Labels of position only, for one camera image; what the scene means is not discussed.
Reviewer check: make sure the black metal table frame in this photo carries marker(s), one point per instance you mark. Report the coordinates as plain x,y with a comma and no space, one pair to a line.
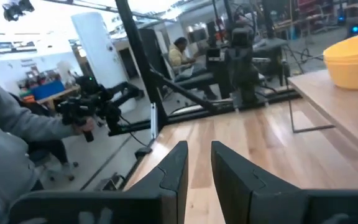
141,62

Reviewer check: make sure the yellow mini bowl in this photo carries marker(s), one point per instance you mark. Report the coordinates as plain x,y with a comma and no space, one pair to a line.
356,76
353,46

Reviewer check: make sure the blue bin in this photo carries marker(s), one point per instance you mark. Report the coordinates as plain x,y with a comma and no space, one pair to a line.
47,90

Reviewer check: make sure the black ceiling device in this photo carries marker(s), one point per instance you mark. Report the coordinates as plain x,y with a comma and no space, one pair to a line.
15,9

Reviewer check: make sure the person's hand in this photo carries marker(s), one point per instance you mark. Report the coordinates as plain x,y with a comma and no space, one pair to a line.
85,126

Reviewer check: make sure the white pillar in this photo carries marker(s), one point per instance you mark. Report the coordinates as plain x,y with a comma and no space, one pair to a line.
98,46

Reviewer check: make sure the background wooden table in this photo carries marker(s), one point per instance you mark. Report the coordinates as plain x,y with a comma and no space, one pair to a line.
61,95

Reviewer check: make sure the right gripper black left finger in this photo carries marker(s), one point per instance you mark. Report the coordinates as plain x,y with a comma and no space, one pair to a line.
166,186

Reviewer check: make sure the black side table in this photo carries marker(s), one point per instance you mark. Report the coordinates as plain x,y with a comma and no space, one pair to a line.
269,46

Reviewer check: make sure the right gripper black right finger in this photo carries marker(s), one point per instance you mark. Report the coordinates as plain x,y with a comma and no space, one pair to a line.
238,193

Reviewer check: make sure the wooden shelf black metal legs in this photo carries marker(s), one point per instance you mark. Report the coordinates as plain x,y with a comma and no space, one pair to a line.
337,105

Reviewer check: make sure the person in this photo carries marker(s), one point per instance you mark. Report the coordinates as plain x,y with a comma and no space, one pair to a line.
177,56
5,140

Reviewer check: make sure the black office chair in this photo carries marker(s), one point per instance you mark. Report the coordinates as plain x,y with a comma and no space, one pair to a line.
42,154

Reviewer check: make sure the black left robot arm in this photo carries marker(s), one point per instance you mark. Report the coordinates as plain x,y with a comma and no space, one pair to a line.
242,62

